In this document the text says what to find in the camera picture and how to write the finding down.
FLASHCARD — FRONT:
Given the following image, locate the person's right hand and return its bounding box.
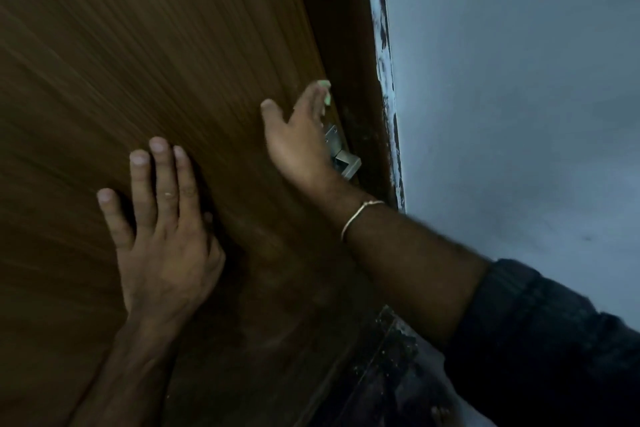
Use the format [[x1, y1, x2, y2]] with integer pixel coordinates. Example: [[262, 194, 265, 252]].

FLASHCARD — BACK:
[[259, 81, 352, 200]]

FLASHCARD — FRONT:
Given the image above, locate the person's left hand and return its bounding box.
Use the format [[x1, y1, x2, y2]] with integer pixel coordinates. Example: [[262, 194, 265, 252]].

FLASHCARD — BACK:
[[96, 136, 227, 340]]

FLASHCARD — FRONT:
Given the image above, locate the silver metal door handle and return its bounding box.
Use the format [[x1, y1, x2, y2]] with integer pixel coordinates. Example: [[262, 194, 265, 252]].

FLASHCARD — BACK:
[[322, 122, 363, 181]]

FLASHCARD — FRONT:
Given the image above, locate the brown wooden door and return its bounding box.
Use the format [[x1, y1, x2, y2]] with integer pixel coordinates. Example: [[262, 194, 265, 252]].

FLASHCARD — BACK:
[[0, 0, 386, 427]]

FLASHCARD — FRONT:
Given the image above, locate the thin metal bracelet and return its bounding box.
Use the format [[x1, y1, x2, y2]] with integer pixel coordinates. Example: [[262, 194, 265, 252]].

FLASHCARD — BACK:
[[339, 199, 386, 242]]

